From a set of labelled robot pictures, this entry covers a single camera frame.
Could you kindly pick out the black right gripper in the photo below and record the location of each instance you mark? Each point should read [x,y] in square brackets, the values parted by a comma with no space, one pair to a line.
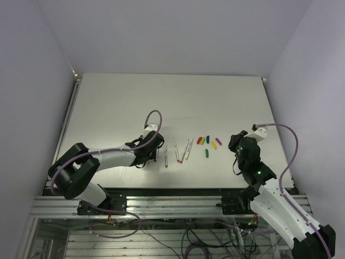
[235,139]

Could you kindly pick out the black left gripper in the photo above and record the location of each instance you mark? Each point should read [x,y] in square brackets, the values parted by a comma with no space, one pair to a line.
[153,155]

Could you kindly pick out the yellow pen cap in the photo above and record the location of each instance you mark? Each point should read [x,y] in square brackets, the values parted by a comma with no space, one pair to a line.
[214,144]

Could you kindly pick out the white pen yellow end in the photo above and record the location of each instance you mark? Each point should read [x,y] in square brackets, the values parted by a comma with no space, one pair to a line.
[189,149]

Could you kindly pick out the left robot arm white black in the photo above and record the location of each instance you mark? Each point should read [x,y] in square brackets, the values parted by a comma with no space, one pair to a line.
[73,172]

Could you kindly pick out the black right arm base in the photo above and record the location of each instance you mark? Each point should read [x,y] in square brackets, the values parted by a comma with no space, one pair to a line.
[236,201]

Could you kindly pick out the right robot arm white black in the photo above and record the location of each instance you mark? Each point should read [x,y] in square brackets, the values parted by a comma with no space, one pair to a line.
[265,196]

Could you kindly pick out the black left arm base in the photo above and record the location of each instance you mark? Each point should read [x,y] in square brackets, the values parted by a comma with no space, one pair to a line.
[115,205]

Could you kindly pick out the white pen green end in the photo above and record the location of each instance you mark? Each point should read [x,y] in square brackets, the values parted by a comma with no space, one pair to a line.
[166,156]

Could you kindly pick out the white pen red end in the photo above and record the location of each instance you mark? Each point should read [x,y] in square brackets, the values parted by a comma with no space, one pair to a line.
[176,150]

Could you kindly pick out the white pen orange end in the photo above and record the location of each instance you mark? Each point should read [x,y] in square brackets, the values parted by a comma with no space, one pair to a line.
[184,151]

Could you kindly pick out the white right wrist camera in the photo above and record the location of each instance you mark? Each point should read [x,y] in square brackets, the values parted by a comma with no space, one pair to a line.
[259,132]

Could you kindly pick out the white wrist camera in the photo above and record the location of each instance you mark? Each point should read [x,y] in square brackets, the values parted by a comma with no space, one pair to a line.
[151,127]
[259,132]

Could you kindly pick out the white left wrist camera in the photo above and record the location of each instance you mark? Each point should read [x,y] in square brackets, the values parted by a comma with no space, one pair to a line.
[151,127]

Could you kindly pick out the aluminium frame rail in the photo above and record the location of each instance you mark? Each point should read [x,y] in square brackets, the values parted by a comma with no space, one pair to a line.
[146,207]

